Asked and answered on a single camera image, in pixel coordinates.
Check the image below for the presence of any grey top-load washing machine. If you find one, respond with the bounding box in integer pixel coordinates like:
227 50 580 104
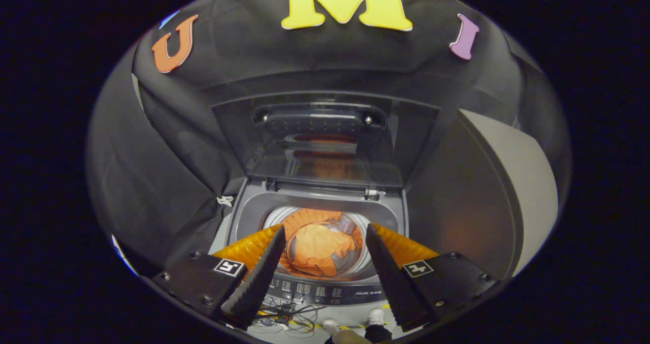
208 176 410 308

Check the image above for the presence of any dark glass washing machine lid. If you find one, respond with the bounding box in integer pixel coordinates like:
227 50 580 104
212 92 441 193

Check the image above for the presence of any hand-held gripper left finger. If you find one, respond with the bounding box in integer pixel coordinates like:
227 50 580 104
151 225 286 330

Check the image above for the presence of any orange polo shirt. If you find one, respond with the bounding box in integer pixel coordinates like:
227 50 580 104
286 209 364 278

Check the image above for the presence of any beige cabinet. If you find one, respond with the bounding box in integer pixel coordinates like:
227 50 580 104
406 109 559 279

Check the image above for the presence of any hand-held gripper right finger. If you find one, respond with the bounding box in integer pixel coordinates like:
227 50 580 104
366 224 501 333

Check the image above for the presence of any tangle of black cables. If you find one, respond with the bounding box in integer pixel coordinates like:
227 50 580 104
253 302 332 335

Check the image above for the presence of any person's leg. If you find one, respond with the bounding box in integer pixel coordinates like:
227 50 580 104
325 325 393 344

